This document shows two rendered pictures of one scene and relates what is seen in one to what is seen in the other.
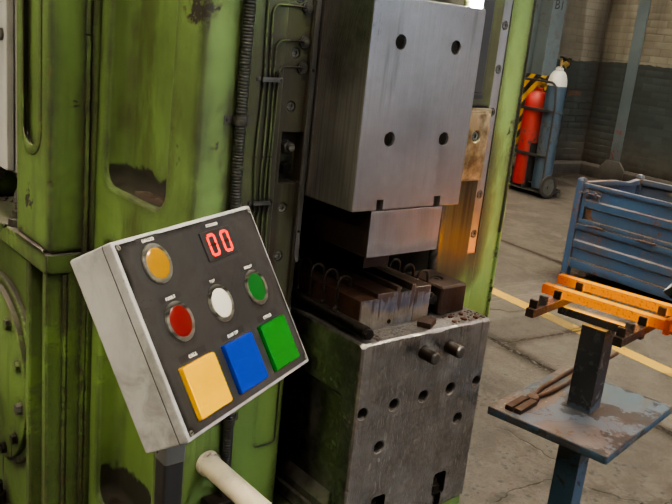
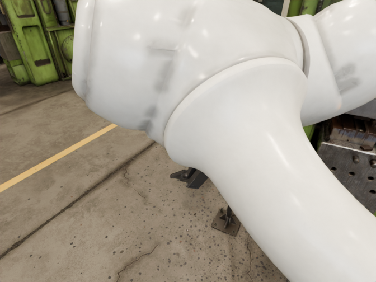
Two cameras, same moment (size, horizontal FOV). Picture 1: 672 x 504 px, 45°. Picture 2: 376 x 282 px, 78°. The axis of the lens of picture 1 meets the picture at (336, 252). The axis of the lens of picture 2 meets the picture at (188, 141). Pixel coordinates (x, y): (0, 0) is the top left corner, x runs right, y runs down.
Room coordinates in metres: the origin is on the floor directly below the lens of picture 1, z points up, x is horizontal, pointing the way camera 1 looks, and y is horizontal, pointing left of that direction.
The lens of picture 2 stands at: (0.40, -0.71, 1.61)
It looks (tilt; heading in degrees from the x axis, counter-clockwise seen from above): 35 degrees down; 67
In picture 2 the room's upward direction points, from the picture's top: straight up
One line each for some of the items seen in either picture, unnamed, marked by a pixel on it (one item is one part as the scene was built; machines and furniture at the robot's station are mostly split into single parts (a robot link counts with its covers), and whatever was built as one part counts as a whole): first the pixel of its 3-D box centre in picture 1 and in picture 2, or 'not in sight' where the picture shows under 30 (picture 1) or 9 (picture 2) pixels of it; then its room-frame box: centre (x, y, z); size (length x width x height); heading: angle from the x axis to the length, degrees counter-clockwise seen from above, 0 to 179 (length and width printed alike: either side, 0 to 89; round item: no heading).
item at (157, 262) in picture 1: (157, 263); not in sight; (1.05, 0.24, 1.16); 0.05 x 0.03 x 0.04; 131
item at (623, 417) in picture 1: (582, 409); not in sight; (1.81, -0.64, 0.67); 0.40 x 0.30 x 0.02; 140
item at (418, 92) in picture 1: (366, 95); not in sight; (1.77, -0.03, 1.37); 0.42 x 0.39 x 0.40; 41
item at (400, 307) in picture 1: (332, 276); (349, 118); (1.74, 0.00, 0.96); 0.42 x 0.20 x 0.09; 41
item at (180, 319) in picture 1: (180, 321); not in sight; (1.03, 0.20, 1.09); 0.05 x 0.03 x 0.04; 131
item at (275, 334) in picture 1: (276, 343); not in sight; (1.19, 0.08, 1.01); 0.07 x 0.05 x 0.07; 156
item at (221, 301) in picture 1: (221, 302); not in sight; (1.12, 0.16, 1.09); 0.05 x 0.03 x 0.04; 131
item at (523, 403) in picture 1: (567, 377); not in sight; (1.96, -0.64, 0.68); 0.60 x 0.04 x 0.01; 141
